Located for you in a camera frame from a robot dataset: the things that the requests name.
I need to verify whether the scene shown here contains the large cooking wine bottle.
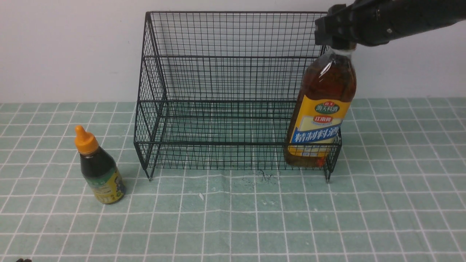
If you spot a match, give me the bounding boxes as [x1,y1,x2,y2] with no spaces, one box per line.
[284,47,357,167]

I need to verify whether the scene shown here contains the green checkered tablecloth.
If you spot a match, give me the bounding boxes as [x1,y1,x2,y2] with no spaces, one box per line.
[0,98,466,262]

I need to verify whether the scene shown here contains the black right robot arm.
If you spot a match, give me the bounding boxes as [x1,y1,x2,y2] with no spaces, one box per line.
[314,0,466,50]

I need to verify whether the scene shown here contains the small black object at edge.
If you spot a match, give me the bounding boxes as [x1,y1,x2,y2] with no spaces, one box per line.
[16,258,32,262]

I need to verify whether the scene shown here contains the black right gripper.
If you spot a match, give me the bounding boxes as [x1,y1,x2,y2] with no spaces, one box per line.
[315,4,378,47]

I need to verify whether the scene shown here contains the black wire mesh rack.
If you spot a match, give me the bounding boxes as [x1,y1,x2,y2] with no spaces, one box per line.
[134,11,328,179]

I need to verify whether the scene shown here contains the small orange-capped sauce bottle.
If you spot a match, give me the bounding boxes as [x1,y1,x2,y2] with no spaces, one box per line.
[74,125,126,205]

